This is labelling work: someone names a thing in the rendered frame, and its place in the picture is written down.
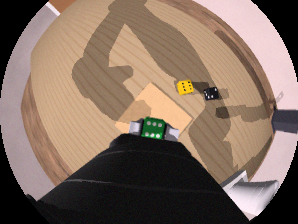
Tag green die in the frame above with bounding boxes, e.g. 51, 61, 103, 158
142, 117, 166, 139

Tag yellow die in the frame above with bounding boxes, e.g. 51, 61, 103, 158
177, 79, 194, 95

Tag tan square mat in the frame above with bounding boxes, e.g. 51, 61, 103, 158
115, 83, 192, 134

